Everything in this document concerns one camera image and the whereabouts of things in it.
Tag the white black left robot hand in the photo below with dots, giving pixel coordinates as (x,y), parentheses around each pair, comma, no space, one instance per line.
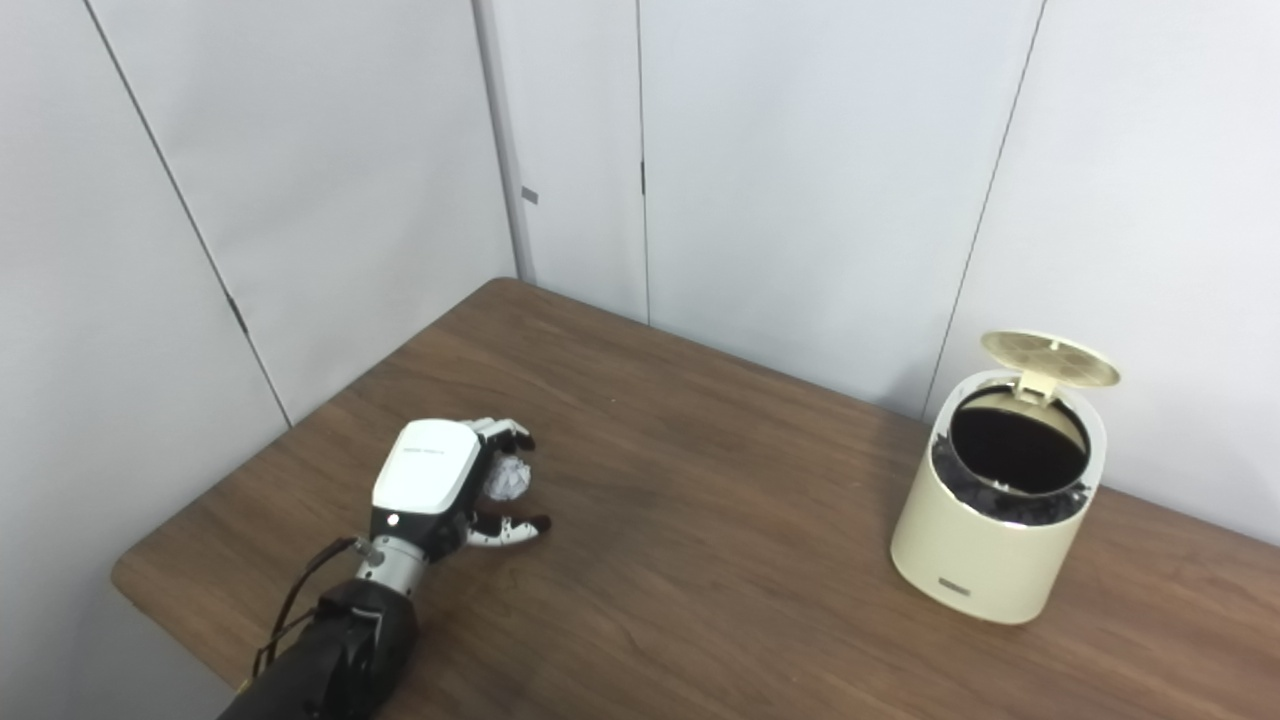
(425,465)

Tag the white paper ball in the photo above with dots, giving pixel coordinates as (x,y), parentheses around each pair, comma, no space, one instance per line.
(507,480)

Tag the cream-colored bin body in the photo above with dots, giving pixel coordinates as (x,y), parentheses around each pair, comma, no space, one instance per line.
(980,560)

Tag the round cream bin lid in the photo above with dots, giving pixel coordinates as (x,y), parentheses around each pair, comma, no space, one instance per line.
(1050,360)

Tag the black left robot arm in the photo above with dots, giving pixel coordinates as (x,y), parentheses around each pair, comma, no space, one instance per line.
(340,650)

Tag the black bin liner bag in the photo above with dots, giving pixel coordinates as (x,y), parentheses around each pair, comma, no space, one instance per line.
(1000,505)

